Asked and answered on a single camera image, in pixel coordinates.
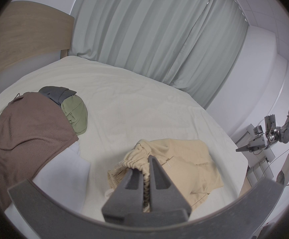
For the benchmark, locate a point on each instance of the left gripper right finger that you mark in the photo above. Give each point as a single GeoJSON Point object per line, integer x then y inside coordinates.
{"type": "Point", "coordinates": [166, 195]}

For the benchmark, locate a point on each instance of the green garment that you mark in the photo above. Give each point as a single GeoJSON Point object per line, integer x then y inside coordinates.
{"type": "Point", "coordinates": [75, 116]}

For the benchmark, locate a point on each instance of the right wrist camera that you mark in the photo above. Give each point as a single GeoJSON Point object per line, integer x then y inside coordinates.
{"type": "Point", "coordinates": [258, 130]}

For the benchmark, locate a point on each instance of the white garment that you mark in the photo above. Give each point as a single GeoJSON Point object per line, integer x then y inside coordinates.
{"type": "Point", "coordinates": [64, 173]}

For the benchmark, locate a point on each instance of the brown garment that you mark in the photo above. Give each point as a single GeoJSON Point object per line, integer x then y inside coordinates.
{"type": "Point", "coordinates": [29, 128]}

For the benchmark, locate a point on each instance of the bed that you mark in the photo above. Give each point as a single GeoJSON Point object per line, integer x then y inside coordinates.
{"type": "Point", "coordinates": [139, 108]}

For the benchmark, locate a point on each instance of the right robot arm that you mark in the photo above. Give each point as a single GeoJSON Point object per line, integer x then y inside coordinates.
{"type": "Point", "coordinates": [285, 131]}

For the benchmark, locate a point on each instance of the pale grey-green curtain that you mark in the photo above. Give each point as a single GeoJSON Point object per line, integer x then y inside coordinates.
{"type": "Point", "coordinates": [134, 21]}
{"type": "Point", "coordinates": [209, 58]}

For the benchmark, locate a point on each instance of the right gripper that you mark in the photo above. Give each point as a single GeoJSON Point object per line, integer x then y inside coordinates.
{"type": "Point", "coordinates": [259, 144]}

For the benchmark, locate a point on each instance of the beige shorts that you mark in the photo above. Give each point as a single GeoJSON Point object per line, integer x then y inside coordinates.
{"type": "Point", "coordinates": [189, 163]}

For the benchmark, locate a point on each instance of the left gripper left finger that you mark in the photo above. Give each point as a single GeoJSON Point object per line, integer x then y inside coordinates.
{"type": "Point", "coordinates": [127, 198]}

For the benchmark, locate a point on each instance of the black garment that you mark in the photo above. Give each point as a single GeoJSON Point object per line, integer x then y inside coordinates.
{"type": "Point", "coordinates": [54, 93]}

